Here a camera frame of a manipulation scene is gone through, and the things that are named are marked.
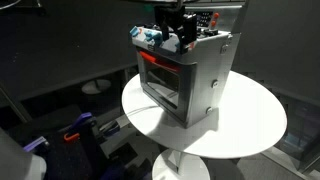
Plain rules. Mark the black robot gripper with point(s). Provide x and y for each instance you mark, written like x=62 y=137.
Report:
x=169 y=10

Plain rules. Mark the large blue stove knob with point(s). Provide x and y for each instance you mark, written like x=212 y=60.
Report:
x=154 y=36

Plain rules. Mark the dark stove button display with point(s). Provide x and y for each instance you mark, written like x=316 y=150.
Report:
x=204 y=18

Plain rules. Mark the black stove burner knob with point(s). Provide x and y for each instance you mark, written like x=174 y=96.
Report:
x=210 y=32

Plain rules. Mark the round orange stove button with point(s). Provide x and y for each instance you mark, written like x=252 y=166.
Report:
x=216 y=15
x=213 y=23

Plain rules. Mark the small blue stove knob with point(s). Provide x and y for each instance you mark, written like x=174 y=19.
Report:
x=134 y=31

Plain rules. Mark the silver stove side screw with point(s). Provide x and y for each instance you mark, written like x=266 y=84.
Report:
x=209 y=110
x=224 y=49
x=214 y=83

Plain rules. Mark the grey toy stove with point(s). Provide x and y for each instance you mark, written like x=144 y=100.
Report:
x=206 y=73

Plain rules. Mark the black framed oven door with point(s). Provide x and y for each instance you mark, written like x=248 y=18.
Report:
x=165 y=90

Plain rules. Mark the grey round table base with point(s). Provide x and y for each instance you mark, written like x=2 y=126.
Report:
x=96 y=86

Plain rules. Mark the round white table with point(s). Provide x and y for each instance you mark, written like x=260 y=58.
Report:
x=246 y=123

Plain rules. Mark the white round table base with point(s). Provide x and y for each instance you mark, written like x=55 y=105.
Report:
x=180 y=166

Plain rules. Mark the orange hook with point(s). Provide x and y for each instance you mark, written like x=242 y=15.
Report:
x=71 y=137

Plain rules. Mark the purple bar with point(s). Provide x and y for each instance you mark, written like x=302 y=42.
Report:
x=34 y=144

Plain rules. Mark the white grey rounded machine housing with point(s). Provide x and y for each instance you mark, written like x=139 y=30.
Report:
x=16 y=160

